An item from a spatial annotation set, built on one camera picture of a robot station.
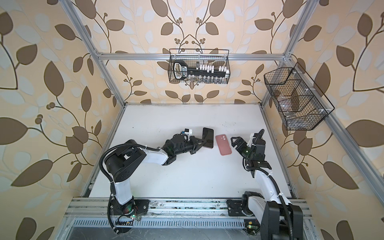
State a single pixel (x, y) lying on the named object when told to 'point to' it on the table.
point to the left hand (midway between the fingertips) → (205, 139)
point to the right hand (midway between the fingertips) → (235, 142)
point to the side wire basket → (301, 104)
